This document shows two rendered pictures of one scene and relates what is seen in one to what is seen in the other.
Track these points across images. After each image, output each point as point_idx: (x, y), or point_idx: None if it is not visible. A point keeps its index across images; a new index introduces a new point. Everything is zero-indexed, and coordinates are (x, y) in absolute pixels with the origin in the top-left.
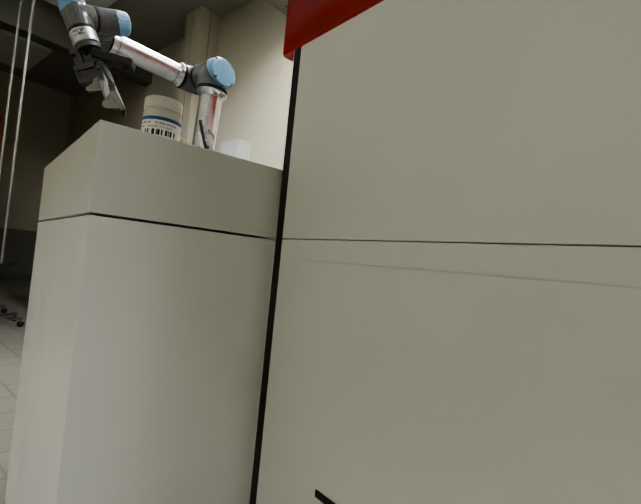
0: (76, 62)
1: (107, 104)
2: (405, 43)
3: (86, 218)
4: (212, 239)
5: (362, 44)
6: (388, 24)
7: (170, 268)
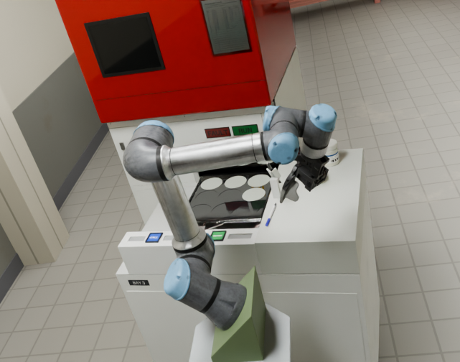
0: (322, 167)
1: (294, 197)
2: (288, 93)
3: (366, 179)
4: None
5: (283, 94)
6: (285, 87)
7: None
